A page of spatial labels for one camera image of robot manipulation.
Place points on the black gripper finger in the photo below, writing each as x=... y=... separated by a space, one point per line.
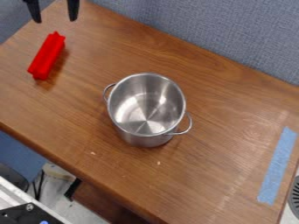
x=74 y=8
x=34 y=8

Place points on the stainless steel pot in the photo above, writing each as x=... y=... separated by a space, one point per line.
x=148 y=109

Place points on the red rectangular block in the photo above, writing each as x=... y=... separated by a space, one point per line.
x=47 y=55

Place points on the black round chair base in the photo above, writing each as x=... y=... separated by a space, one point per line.
x=13 y=176

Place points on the black device bottom left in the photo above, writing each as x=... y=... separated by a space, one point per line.
x=27 y=214

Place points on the blue tape strip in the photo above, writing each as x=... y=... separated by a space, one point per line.
x=277 y=168

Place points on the dark fan grille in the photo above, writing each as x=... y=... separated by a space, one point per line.
x=294 y=197

